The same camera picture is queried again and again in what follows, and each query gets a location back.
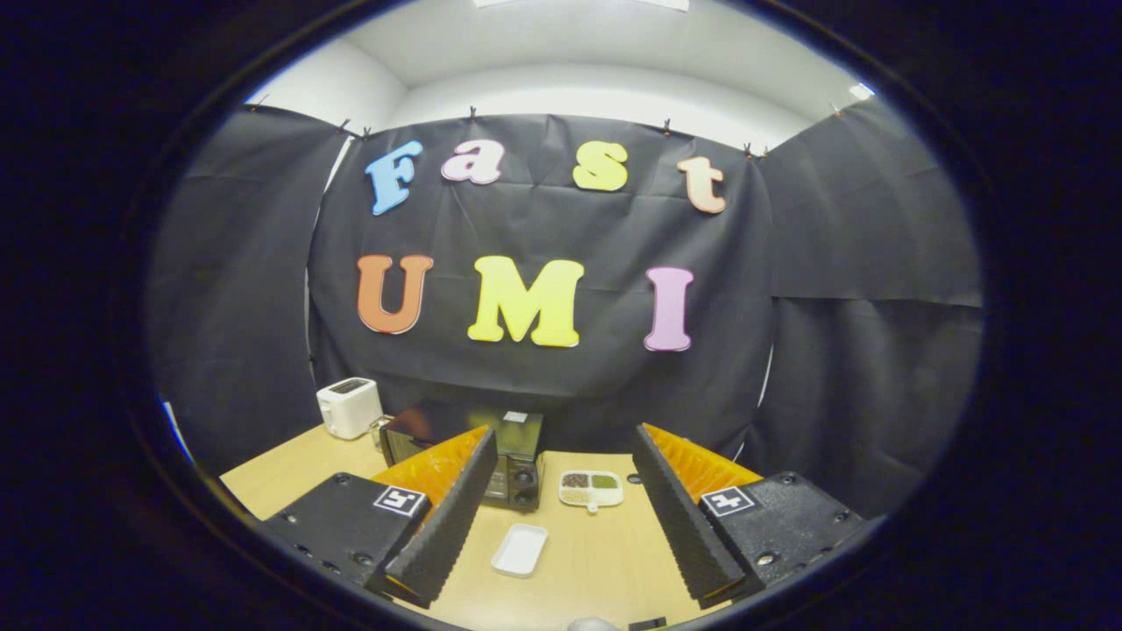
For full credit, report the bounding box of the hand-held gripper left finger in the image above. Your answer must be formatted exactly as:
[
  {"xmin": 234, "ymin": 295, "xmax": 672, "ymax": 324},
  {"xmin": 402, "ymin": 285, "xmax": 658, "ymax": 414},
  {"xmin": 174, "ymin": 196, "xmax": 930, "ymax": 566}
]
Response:
[{"xmin": 261, "ymin": 425, "xmax": 499, "ymax": 609}]

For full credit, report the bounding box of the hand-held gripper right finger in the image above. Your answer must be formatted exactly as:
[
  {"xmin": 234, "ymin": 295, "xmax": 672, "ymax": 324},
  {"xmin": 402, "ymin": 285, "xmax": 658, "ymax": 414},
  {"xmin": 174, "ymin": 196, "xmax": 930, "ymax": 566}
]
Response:
[{"xmin": 631, "ymin": 423, "xmax": 882, "ymax": 610}]

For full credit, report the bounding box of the black toaster oven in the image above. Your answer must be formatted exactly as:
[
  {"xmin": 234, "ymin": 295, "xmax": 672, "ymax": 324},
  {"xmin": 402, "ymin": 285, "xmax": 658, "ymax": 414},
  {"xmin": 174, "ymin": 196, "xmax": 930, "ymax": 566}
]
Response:
[{"xmin": 370, "ymin": 405, "xmax": 546, "ymax": 514}]

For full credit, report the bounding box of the white pop-up toaster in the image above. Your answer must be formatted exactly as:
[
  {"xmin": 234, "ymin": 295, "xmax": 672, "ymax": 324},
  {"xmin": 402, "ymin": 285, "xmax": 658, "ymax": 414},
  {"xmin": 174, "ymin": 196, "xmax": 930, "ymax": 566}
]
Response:
[{"xmin": 316, "ymin": 377, "xmax": 384, "ymax": 441}]

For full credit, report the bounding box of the white rectangular tray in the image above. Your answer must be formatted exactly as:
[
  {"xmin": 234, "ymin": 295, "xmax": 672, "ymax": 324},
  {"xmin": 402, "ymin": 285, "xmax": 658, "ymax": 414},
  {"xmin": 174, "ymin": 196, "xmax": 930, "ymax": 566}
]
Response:
[{"xmin": 490, "ymin": 523, "xmax": 550, "ymax": 578}]

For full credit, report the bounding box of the white divided dish of grains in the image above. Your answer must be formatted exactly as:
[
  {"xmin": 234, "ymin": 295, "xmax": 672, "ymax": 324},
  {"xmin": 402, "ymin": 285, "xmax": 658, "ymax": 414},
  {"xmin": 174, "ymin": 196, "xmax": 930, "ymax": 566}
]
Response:
[{"xmin": 558, "ymin": 470, "xmax": 625, "ymax": 514}]

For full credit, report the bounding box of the row of small cloth clips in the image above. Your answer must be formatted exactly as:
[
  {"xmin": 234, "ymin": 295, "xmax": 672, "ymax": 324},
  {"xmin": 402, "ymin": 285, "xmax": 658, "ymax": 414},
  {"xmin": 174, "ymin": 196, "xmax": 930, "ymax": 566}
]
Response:
[{"xmin": 250, "ymin": 92, "xmax": 842, "ymax": 163}]

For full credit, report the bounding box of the large ceiling light panel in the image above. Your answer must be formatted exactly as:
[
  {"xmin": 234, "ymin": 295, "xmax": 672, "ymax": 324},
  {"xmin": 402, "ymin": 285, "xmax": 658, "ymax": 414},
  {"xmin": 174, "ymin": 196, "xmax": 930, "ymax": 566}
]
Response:
[{"xmin": 473, "ymin": 0, "xmax": 691, "ymax": 12}]

